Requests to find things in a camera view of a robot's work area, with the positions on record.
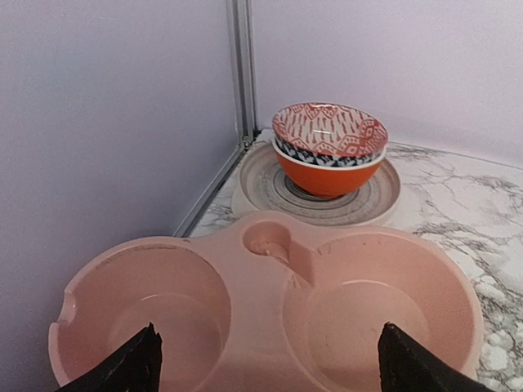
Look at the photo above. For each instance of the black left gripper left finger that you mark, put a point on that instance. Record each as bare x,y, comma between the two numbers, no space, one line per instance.
135,367

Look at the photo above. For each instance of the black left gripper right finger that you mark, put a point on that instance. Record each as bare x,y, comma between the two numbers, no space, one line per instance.
407,366

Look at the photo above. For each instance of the pink double pet bowl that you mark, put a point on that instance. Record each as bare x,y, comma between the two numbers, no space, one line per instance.
269,304

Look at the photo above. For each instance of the orange ceramic bowl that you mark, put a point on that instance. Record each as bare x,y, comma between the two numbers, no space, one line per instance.
326,182

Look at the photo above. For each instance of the grey striped ceramic plate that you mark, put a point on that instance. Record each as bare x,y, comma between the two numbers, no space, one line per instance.
262,185

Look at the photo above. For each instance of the red patterned ceramic bowl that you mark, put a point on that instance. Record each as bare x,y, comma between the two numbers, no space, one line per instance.
329,135

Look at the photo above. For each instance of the left aluminium frame post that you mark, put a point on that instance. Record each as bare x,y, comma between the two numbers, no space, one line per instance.
239,18

